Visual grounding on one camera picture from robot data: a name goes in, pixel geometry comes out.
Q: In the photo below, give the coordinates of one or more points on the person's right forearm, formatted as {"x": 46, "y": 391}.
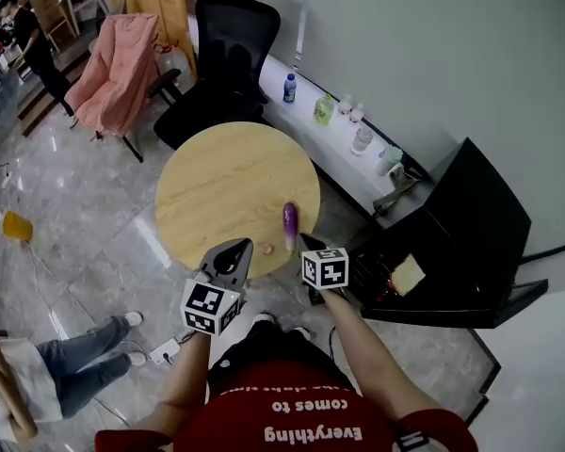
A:
{"x": 372, "y": 360}

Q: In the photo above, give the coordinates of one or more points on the pink cloth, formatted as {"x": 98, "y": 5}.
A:
{"x": 117, "y": 73}

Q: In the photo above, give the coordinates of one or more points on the wooden board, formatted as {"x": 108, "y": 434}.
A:
{"x": 150, "y": 3}

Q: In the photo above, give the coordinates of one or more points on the black mini fridge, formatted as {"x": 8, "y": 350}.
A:
{"x": 475, "y": 214}

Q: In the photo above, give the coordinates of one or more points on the yellow bread item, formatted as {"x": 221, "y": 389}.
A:
{"x": 407, "y": 276}

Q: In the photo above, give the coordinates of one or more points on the large clear water jug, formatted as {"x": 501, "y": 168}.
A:
{"x": 174, "y": 66}

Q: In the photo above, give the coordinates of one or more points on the person's left forearm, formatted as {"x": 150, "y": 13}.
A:
{"x": 183, "y": 384}

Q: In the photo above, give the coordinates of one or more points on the white power strip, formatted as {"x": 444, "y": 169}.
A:
{"x": 163, "y": 351}

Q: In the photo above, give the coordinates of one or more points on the person's black shorts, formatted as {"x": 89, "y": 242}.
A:
{"x": 273, "y": 351}

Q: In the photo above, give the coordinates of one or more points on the white desk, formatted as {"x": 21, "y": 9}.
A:
{"x": 61, "y": 7}

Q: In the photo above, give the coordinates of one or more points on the person's shoe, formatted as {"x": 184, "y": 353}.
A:
{"x": 263, "y": 319}
{"x": 299, "y": 332}

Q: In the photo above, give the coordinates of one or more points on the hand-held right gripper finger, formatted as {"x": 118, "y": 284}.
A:
{"x": 311, "y": 244}

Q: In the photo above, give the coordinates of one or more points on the purple eggplant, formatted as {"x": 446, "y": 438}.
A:
{"x": 290, "y": 224}

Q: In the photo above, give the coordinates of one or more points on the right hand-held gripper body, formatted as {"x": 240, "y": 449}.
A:
{"x": 325, "y": 271}

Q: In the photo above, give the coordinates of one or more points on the blue label bottle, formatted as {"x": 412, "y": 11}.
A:
{"x": 289, "y": 88}

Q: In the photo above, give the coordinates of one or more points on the round wooden table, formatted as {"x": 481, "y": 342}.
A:
{"x": 226, "y": 191}

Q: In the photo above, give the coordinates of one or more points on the small red label bottle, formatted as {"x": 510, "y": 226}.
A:
{"x": 357, "y": 113}
{"x": 344, "y": 105}

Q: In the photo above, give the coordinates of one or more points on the clear plastic bottle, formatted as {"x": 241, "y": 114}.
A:
{"x": 361, "y": 141}

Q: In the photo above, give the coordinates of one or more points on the person's right shoe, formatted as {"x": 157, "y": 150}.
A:
{"x": 299, "y": 332}

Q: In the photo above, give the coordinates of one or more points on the person's red shirt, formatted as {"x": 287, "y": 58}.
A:
{"x": 282, "y": 412}

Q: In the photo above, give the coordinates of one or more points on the green liquid bottle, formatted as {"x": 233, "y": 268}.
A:
{"x": 324, "y": 110}

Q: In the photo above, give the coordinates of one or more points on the black office chair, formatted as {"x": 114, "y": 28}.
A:
{"x": 235, "y": 50}

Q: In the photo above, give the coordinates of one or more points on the person's left shoe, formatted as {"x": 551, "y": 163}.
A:
{"x": 263, "y": 319}

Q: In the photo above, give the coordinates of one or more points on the pale green cup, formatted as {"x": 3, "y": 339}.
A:
{"x": 389, "y": 160}

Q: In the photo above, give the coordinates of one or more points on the white low ledge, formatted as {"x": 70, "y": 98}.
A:
{"x": 320, "y": 149}

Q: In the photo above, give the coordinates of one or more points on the wooden step platform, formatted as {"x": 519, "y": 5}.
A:
{"x": 42, "y": 106}

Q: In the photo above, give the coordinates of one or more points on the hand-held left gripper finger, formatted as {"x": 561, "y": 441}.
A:
{"x": 233, "y": 253}
{"x": 246, "y": 258}

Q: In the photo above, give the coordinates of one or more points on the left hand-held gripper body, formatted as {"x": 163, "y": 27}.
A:
{"x": 207, "y": 306}

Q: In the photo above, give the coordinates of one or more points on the yellow dustpan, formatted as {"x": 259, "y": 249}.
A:
{"x": 17, "y": 225}

